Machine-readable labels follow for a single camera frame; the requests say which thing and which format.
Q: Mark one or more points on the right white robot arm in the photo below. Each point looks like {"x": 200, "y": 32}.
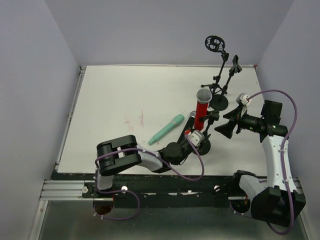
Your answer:
{"x": 277, "y": 201}

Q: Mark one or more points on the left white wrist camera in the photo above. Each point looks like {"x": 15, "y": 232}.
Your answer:
{"x": 196, "y": 137}

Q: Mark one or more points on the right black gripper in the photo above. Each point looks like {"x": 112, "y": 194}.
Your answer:
{"x": 238, "y": 121}

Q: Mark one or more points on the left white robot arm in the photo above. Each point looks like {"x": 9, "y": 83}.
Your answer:
{"x": 117, "y": 155}

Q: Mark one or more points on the teal plastic microphone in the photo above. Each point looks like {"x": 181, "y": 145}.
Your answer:
{"x": 176, "y": 121}

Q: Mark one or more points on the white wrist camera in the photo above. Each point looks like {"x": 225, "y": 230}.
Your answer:
{"x": 243, "y": 99}
{"x": 196, "y": 137}

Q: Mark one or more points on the black round-base clip stand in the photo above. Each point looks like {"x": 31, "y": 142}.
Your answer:
{"x": 219, "y": 101}

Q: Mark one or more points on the red glitter microphone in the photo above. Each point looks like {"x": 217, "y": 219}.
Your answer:
{"x": 203, "y": 97}

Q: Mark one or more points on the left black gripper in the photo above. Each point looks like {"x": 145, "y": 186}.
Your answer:
{"x": 203, "y": 129}

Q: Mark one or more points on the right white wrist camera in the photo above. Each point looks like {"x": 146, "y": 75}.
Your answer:
{"x": 243, "y": 99}

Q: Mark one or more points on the black front mounting rail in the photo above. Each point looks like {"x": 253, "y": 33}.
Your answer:
{"x": 167, "y": 191}

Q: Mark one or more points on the black round-base mic stand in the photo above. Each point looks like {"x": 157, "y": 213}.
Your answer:
{"x": 211, "y": 117}

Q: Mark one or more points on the black glitter microphone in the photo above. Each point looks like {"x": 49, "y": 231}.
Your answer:
{"x": 188, "y": 126}

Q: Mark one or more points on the aluminium extrusion frame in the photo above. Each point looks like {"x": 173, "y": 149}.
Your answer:
{"x": 39, "y": 218}

